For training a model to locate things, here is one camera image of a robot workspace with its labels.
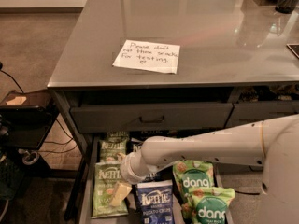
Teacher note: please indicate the open middle left drawer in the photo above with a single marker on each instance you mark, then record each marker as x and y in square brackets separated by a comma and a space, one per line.
[133, 217]

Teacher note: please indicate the dark phone on counter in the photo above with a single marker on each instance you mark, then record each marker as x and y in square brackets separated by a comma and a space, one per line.
[294, 48]

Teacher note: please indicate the front blue Kettle chip bag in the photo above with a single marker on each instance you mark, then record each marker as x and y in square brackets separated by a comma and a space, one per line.
[156, 202]

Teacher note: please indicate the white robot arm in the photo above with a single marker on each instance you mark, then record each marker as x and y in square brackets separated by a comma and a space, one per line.
[273, 143]

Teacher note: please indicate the white handwritten paper note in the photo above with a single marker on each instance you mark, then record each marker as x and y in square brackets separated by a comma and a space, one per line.
[148, 56]

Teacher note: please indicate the green dang chip bag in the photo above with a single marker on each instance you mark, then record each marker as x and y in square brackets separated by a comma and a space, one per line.
[207, 205]
[192, 174]

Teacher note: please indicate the rear blue Kettle chip bag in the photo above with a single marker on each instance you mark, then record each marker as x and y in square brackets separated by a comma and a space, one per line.
[136, 144]

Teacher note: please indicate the blue kettle chip bag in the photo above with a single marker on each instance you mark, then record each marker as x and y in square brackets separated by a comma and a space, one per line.
[153, 177]
[156, 202]
[136, 144]

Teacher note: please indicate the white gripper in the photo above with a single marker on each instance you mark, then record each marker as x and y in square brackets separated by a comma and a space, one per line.
[127, 171]

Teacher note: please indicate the black side table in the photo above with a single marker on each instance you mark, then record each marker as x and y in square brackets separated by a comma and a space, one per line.
[27, 119]

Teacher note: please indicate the grey top left drawer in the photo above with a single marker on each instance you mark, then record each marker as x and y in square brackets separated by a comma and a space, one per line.
[143, 117]

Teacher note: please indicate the middle blue Kettle chip bag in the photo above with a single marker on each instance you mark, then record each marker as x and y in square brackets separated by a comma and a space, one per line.
[153, 177]

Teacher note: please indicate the grey top right drawer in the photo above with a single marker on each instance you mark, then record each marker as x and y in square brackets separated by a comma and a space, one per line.
[255, 103]

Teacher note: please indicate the green kettle chip bag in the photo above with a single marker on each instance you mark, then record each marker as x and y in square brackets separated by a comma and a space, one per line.
[106, 175]
[109, 150]
[117, 136]

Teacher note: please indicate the grey metal cabinet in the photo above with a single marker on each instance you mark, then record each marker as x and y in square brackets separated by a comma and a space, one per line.
[206, 68]

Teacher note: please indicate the front green Dang chip bag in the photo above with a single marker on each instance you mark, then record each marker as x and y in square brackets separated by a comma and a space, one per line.
[207, 205]

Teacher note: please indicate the teal plastic crate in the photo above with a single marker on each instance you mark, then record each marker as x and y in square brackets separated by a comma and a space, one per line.
[11, 176]

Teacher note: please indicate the grey drawer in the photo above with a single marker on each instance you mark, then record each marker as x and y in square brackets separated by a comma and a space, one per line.
[143, 117]
[255, 103]

